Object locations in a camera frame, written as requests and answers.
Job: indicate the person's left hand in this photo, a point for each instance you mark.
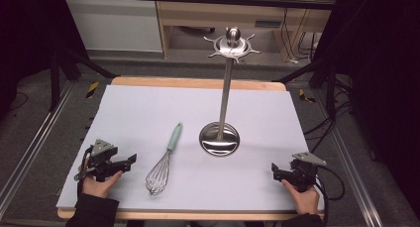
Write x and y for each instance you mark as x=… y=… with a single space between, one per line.
x=97 y=187

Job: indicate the black curtain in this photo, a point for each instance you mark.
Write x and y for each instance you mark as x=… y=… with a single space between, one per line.
x=29 y=38
x=383 y=71

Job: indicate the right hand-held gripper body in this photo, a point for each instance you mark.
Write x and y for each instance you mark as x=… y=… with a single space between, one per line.
x=303 y=174

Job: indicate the white table mat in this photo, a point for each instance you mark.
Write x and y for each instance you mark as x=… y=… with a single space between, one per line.
x=198 y=180

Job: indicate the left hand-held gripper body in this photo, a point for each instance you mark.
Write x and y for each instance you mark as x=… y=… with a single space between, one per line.
x=102 y=162

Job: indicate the yellow black floor tape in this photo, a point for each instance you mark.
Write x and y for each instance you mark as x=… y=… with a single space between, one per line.
x=306 y=96
x=92 y=90

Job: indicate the black metal stand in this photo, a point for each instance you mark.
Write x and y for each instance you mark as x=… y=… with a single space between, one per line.
x=327 y=78
x=62 y=68

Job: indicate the person's right hand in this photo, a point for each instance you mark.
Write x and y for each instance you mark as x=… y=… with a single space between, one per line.
x=305 y=200

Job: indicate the steel utensil stand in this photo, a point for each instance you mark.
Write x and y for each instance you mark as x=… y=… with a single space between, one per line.
x=224 y=98

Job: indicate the metal floor rail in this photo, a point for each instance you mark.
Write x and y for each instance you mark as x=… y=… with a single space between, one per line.
x=350 y=161
x=36 y=137

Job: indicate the white cabinet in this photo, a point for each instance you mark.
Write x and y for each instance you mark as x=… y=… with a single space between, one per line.
x=115 y=25

